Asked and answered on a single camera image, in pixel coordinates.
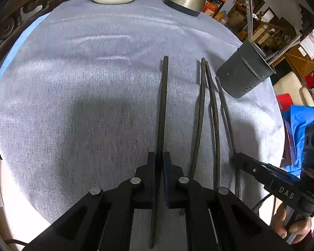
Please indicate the dark metal chopstick holder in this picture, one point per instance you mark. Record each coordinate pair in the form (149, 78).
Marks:
(240, 75)

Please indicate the blue plastic sheet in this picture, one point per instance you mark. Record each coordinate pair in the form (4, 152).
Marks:
(298, 125)

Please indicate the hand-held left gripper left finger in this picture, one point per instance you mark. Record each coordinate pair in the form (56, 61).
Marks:
(152, 172)

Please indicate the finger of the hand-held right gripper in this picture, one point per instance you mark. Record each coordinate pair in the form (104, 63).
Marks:
(251, 164)

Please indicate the cream armchair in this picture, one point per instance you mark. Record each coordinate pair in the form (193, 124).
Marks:
(290, 86)

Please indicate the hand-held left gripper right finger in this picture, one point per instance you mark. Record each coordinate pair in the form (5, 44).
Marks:
(168, 172)

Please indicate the bundle of dark chopsticks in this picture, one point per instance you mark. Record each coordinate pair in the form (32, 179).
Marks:
(250, 26)

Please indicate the long dark chopstick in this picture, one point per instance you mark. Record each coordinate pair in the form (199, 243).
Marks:
(162, 104)
(228, 125)
(198, 123)
(214, 125)

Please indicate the orange cardboard box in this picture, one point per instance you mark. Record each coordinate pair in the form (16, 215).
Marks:
(212, 5)

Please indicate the blue table cover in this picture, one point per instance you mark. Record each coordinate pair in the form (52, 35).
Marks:
(21, 47)

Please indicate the person's right hand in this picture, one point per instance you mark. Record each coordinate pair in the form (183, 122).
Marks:
(295, 230)

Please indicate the grey tablecloth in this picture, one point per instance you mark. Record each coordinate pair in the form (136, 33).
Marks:
(94, 96)

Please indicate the pink wall calendar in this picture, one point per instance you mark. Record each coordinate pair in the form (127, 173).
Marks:
(312, 43)

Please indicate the red child chair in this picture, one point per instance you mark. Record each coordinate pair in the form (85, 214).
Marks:
(285, 102)

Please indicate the wooden stair railing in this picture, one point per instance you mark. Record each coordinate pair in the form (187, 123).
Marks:
(267, 31)

